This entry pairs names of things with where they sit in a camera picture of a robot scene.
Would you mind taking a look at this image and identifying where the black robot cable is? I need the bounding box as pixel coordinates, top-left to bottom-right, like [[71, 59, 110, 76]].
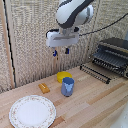
[[78, 13, 128, 37]]

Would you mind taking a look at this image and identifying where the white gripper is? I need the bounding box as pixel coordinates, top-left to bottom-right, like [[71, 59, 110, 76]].
[[45, 27, 81, 58]]

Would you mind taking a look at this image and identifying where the metal oven rack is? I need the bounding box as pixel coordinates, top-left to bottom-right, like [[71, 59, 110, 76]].
[[79, 63, 112, 85]]

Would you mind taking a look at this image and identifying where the yellow bowl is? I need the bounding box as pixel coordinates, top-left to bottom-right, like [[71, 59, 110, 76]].
[[56, 71, 73, 84]]

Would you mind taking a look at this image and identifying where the white floral rim plate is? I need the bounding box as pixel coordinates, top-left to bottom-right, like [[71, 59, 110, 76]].
[[8, 94, 57, 128]]

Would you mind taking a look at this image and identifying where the blue cup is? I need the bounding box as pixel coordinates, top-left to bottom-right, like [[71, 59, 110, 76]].
[[60, 76, 75, 98]]

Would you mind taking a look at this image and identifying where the black dish rack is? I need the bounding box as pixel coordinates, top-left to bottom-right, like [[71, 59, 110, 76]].
[[91, 37, 128, 80]]

